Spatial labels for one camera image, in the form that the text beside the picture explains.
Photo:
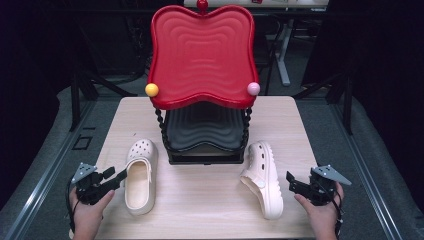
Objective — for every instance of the metal floor rail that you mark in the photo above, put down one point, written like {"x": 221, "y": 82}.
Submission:
{"x": 50, "y": 173}
{"x": 366, "y": 173}

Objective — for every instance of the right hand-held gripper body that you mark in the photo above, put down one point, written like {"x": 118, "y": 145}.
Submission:
{"x": 322, "y": 190}

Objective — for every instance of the cream clog shoe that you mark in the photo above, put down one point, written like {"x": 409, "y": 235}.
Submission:
{"x": 140, "y": 180}
{"x": 265, "y": 180}

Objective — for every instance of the black metal stand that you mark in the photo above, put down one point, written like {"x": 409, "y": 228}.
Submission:
{"x": 348, "y": 106}
{"x": 76, "y": 100}

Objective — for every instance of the person's left hand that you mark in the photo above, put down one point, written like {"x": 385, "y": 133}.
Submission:
{"x": 87, "y": 216}

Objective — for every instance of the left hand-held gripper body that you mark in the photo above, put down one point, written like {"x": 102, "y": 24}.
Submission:
{"x": 89, "y": 190}

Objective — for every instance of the red and black shoe rack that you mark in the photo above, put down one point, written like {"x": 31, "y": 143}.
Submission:
{"x": 203, "y": 56}

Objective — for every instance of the person's right hand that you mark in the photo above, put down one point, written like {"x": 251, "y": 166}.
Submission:
{"x": 321, "y": 220}

